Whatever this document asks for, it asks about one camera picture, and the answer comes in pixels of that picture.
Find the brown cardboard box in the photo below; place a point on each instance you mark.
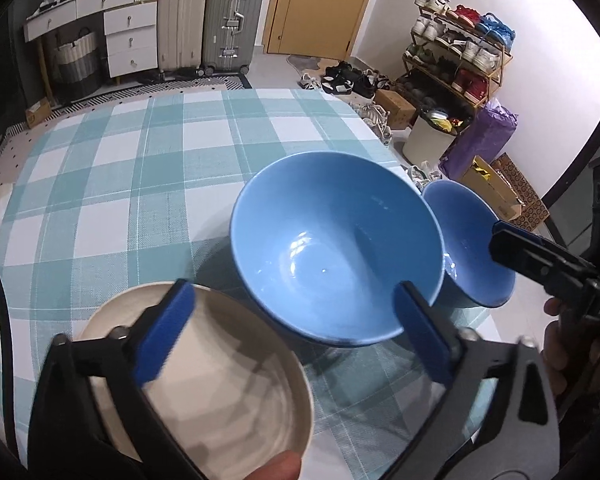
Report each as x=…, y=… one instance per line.
x=395, y=107

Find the purple bag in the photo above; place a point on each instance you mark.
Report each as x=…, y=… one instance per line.
x=485, y=140

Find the teal checked tablecloth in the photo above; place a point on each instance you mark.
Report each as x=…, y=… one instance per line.
x=105, y=185

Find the woven laundry basket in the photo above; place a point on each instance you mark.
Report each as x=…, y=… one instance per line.
x=76, y=67

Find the white trash bin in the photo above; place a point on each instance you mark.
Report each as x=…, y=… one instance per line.
x=427, y=140

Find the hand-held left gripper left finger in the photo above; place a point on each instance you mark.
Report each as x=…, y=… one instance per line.
x=165, y=332

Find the wooden door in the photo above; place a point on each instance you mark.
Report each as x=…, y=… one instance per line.
x=320, y=5

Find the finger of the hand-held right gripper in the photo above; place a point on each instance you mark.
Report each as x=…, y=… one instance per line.
x=502, y=225
x=530, y=262

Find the white drawer dresser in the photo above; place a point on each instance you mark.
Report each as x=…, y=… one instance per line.
x=130, y=35

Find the silver suitcase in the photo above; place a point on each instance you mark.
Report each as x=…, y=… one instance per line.
x=232, y=25

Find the white sneakers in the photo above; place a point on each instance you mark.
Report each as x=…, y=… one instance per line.
x=375, y=120

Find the black sandals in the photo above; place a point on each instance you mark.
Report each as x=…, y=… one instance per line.
x=347, y=80

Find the large blue bowl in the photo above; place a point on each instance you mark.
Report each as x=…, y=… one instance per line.
x=330, y=260

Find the cream suitcase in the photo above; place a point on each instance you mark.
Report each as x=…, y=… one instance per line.
x=182, y=20

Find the small cardboard box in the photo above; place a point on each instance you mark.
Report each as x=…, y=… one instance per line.
x=37, y=112

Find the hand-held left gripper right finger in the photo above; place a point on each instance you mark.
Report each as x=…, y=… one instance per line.
x=422, y=332

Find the shoe rack with shoes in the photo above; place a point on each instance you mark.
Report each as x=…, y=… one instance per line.
x=455, y=50

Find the person's right hand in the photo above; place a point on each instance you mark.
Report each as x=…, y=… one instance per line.
x=555, y=355

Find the person's left hand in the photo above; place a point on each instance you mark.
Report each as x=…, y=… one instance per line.
x=275, y=467

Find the large cream plate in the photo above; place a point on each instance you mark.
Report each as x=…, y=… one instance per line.
x=220, y=385

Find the open patterned cardboard box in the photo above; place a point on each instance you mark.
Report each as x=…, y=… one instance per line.
x=510, y=190

